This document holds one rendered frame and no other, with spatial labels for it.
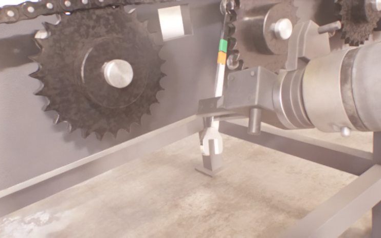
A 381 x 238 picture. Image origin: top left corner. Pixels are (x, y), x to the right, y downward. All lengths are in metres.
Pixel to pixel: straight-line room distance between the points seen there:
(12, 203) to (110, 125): 1.10
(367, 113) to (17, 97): 0.38
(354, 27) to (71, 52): 0.60
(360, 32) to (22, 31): 0.67
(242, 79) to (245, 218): 1.19
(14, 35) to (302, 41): 0.33
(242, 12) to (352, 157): 0.86
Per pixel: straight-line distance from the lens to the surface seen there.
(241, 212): 1.60
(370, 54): 0.37
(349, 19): 0.81
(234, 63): 0.60
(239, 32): 0.56
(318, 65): 0.39
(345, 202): 1.06
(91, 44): 0.40
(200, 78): 0.57
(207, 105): 0.52
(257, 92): 0.40
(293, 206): 1.62
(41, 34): 0.45
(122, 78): 0.40
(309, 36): 0.44
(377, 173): 1.21
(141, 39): 0.45
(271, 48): 0.57
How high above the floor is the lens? 0.92
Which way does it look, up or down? 19 degrees down
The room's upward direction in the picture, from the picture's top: 9 degrees counter-clockwise
